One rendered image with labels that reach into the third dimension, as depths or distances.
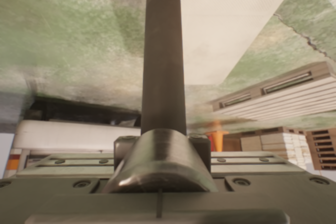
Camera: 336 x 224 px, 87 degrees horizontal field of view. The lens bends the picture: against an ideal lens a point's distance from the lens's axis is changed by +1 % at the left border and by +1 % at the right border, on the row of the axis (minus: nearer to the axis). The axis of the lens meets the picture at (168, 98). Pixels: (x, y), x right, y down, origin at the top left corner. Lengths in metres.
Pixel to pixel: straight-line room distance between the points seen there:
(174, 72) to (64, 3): 0.85
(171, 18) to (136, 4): 0.69
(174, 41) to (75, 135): 1.80
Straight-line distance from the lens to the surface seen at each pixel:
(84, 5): 0.94
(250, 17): 0.69
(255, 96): 1.84
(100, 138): 1.95
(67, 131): 1.93
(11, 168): 2.02
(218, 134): 4.56
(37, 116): 2.16
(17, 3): 1.07
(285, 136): 4.53
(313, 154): 5.63
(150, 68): 0.16
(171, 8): 0.20
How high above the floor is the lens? 0.64
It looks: 19 degrees down
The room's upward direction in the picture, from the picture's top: 179 degrees clockwise
